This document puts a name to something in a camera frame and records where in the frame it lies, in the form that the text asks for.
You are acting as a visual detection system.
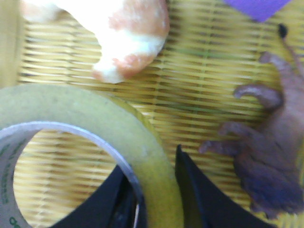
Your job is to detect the purple sponge block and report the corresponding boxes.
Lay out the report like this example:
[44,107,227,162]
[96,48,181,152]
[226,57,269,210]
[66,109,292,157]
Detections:
[224,0,290,22]

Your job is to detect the purple brown toy figure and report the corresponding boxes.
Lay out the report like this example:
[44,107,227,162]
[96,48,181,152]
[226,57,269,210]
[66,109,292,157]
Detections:
[199,24,304,219]

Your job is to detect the yellow wicker basket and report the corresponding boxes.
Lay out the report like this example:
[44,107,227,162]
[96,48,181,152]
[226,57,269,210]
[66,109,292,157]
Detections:
[0,0,304,228]

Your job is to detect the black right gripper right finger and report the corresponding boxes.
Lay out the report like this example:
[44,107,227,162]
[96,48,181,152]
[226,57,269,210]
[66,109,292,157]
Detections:
[175,144,273,228]

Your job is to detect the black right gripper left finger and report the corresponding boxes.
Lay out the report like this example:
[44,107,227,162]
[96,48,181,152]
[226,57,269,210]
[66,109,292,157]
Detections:
[52,166,147,228]

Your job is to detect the white orange plush toy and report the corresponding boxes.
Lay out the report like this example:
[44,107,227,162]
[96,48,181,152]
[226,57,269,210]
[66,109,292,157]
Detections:
[20,0,170,84]

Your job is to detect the yellow tape roll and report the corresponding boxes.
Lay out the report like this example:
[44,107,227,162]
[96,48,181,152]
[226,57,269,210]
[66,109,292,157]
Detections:
[0,84,184,228]

